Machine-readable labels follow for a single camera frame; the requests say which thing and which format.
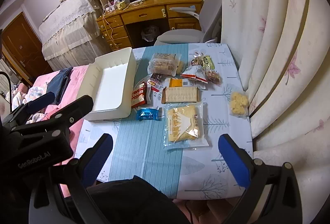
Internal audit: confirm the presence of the yellow cracker bag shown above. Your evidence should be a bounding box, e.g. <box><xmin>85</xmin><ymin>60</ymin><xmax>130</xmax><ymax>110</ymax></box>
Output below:
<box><xmin>229</xmin><ymin>91</ymin><xmax>249</xmax><ymax>118</ymax></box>

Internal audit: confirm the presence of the orange white snack packet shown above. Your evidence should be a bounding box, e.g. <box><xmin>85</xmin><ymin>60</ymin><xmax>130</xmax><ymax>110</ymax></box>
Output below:
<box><xmin>169</xmin><ymin>78</ymin><xmax>206</xmax><ymax>90</ymax></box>

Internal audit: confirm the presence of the pink bedding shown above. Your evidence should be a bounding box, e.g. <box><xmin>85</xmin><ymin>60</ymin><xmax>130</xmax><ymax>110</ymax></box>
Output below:
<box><xmin>4</xmin><ymin>65</ymin><xmax>90</xmax><ymax>198</ymax></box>

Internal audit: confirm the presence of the black cable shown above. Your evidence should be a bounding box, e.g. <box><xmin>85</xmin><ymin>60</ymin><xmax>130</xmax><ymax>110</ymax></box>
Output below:
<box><xmin>0</xmin><ymin>71</ymin><xmax>14</xmax><ymax>111</ymax></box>

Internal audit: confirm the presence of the white floral curtain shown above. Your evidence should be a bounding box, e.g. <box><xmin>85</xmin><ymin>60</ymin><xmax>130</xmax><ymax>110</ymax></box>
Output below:
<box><xmin>220</xmin><ymin>0</ymin><xmax>329</xmax><ymax>223</ymax></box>

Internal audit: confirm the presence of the wooden desk with drawers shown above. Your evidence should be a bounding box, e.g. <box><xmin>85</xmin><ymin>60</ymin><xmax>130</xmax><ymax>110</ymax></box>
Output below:
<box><xmin>96</xmin><ymin>0</ymin><xmax>203</xmax><ymax>51</ymax></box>

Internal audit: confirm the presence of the green snack packet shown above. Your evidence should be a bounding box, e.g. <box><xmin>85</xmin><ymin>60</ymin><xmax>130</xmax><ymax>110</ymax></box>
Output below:
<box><xmin>202</xmin><ymin>56</ymin><xmax>215</xmax><ymax>70</ymax></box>

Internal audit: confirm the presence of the dark blue clothing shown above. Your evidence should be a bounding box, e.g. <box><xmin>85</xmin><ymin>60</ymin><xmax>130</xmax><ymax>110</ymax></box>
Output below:
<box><xmin>46</xmin><ymin>67</ymin><xmax>73</xmax><ymax>105</ymax></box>

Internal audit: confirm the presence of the red white cookies packet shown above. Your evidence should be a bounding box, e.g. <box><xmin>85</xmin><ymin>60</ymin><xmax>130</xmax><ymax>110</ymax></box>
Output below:
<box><xmin>131</xmin><ymin>81</ymin><xmax>152</xmax><ymax>108</ymax></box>

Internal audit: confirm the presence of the grey office chair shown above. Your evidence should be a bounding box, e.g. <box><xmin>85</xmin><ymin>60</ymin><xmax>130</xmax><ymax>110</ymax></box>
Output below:
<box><xmin>154</xmin><ymin>0</ymin><xmax>222</xmax><ymax>46</ymax></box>

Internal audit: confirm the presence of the teal and white tablecloth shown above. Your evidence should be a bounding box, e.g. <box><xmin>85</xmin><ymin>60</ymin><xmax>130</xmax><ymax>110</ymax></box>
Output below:
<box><xmin>75</xmin><ymin>43</ymin><xmax>253</xmax><ymax>200</ymax></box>

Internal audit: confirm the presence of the white red snack bag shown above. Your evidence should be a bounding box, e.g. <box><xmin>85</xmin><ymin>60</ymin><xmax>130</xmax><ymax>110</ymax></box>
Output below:
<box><xmin>181</xmin><ymin>65</ymin><xmax>208</xmax><ymax>84</ymax></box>

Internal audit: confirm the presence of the blue foil snack packet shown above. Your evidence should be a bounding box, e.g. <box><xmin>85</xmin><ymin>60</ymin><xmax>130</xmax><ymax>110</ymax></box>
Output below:
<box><xmin>136</xmin><ymin>108</ymin><xmax>160</xmax><ymax>121</ymax></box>

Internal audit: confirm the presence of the white plastic storage bin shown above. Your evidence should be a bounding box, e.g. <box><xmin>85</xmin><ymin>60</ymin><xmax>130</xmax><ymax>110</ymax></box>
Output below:
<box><xmin>77</xmin><ymin>47</ymin><xmax>137</xmax><ymax>121</ymax></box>

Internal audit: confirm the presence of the clear bread roll package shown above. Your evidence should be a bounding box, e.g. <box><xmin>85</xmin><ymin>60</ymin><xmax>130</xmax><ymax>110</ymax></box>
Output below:
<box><xmin>147</xmin><ymin>53</ymin><xmax>182</xmax><ymax>76</ymax></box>

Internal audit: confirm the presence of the clear nut candy packet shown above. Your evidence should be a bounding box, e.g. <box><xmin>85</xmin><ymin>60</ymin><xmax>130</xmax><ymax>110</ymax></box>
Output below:
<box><xmin>205</xmin><ymin>70</ymin><xmax>222</xmax><ymax>85</ymax></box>

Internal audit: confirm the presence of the lace covered cabinet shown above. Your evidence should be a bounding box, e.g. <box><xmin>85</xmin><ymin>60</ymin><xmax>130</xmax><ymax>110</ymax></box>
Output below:
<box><xmin>39</xmin><ymin>0</ymin><xmax>111</xmax><ymax>71</ymax></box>

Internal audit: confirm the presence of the large yellow cake package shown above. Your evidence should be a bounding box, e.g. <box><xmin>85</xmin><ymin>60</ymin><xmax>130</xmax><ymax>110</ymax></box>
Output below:
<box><xmin>163</xmin><ymin>102</ymin><xmax>209</xmax><ymax>150</ymax></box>

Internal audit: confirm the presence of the brown wooden door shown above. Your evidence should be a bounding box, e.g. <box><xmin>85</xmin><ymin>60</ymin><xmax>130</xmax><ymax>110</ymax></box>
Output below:
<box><xmin>2</xmin><ymin>12</ymin><xmax>53</xmax><ymax>82</ymax></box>

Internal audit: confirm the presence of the tan wafer biscuit pack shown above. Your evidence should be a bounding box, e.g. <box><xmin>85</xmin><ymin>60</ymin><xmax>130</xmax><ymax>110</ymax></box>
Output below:
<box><xmin>162</xmin><ymin>87</ymin><xmax>200</xmax><ymax>104</ymax></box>

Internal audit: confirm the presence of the red brownie snack packet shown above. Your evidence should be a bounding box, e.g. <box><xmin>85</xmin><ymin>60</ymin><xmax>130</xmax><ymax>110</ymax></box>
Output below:
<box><xmin>147</xmin><ymin>73</ymin><xmax>170</xmax><ymax>93</ymax></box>

